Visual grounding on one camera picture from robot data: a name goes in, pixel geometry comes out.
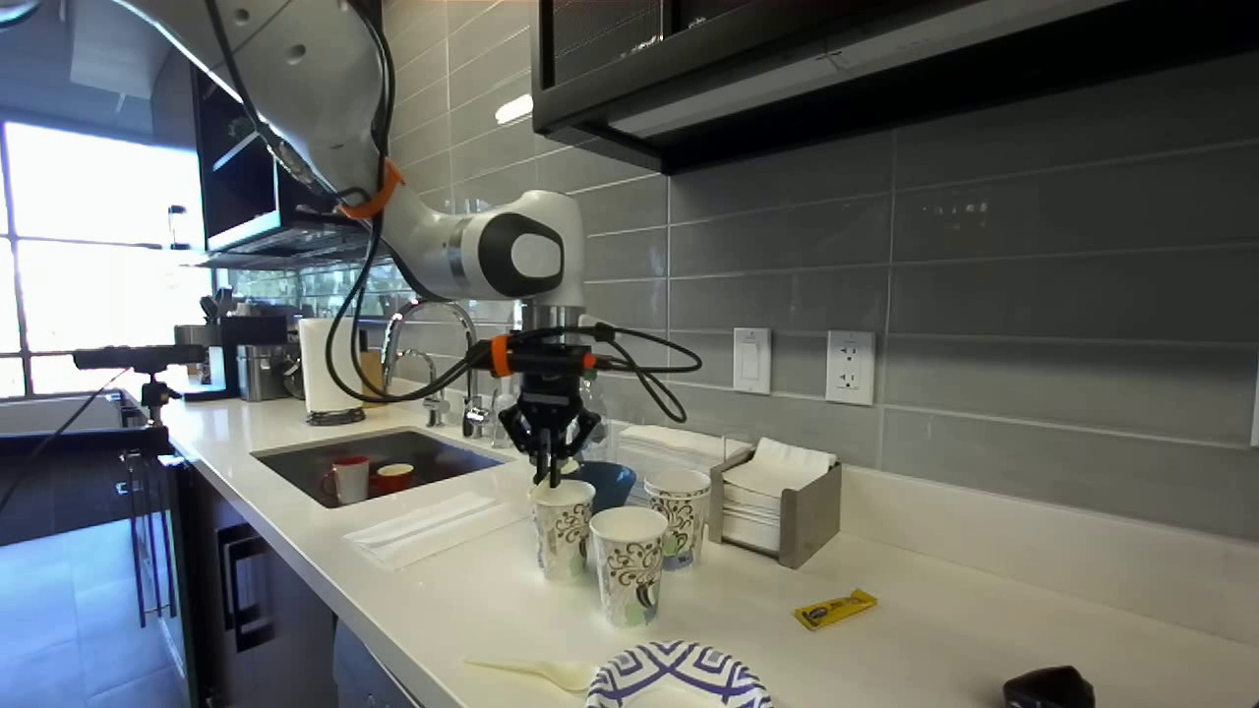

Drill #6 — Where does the dark side cart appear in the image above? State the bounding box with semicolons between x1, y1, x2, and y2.
0;388;180;631

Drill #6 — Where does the black coffee machine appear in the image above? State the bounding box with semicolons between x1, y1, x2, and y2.
171;287;309;406

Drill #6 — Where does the bright window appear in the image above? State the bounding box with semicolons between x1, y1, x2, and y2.
0;113;217;403

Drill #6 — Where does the white power outlet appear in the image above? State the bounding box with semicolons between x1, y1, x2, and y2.
821;325;882;409

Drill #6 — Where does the chrome faucet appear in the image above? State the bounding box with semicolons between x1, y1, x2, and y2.
378;300;499;444

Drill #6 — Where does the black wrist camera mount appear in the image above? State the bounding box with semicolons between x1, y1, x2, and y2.
467;325;609;382

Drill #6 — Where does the orange cable strap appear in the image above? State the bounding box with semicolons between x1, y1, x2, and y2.
330;156;406;227

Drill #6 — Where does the steel kitchen sink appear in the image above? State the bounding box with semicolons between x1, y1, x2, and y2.
250;426;512;513

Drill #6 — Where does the printed paper cup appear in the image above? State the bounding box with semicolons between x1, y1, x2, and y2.
642;469;715;576
530;477;601;589
585;505;674;632

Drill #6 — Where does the dark base cabinet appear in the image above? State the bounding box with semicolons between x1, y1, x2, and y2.
172;459;437;708

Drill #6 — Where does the black camera on tripod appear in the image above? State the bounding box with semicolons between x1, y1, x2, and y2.
69;337;211;420

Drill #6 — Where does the black binder clip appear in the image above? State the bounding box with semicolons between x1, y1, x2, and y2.
1000;660;1102;708

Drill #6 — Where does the black wall shelf unit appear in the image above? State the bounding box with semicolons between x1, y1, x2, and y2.
188;70;385;266

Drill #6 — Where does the white light switch plate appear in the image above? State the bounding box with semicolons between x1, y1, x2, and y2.
729;323;779;396

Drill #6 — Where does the yellow sachet packet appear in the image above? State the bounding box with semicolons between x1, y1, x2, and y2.
791;587;886;632

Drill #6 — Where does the grey napkin holder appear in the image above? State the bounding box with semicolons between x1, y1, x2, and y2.
703;447;851;570

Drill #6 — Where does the dark upper cabinet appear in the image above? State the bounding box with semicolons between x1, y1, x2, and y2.
526;0;1259;176

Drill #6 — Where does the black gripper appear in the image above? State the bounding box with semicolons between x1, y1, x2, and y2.
495;371;609;492

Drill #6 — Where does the white paper towel roll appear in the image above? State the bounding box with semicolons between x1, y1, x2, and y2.
297;309;374;430

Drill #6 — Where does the pale pink cup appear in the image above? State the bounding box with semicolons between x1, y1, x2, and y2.
328;452;378;513

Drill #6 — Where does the blue patterned paper plate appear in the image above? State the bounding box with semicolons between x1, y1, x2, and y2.
583;632;777;708

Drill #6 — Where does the blue bowl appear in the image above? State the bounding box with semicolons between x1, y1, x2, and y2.
571;456;644;517

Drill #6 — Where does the white paper napkins stack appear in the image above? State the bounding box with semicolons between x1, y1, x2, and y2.
715;434;842;555

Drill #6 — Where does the red cup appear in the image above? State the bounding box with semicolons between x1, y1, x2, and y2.
370;456;421;501

